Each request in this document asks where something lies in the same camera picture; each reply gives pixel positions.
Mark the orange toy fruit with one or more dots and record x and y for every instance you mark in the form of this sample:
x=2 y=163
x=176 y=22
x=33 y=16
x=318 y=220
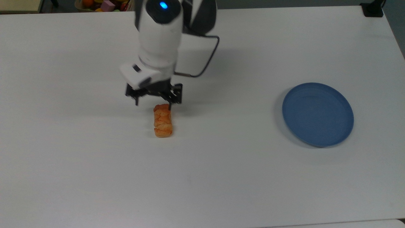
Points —
x=87 y=3

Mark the basket of toy food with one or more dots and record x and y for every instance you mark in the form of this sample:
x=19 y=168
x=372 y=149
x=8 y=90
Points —
x=83 y=8

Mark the black table clamp mount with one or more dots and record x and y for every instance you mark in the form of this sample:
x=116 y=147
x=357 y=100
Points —
x=372 y=9

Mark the blue round plate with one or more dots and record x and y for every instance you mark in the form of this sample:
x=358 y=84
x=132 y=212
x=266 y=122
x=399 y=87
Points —
x=318 y=114

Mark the pink toy block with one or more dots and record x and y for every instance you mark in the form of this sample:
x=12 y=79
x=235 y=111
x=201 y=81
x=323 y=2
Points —
x=108 y=5

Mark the beige side table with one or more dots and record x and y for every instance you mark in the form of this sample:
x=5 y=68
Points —
x=19 y=5

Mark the orange braided bread pastry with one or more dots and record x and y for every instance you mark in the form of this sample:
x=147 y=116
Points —
x=163 y=121

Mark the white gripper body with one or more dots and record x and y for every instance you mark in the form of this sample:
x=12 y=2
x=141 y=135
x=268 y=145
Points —
x=142 y=73

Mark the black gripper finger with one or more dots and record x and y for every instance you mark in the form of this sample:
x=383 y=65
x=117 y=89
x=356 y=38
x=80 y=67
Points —
x=134 y=92
x=174 y=93

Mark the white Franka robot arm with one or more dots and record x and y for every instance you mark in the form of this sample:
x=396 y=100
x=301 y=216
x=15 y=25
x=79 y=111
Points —
x=161 y=38

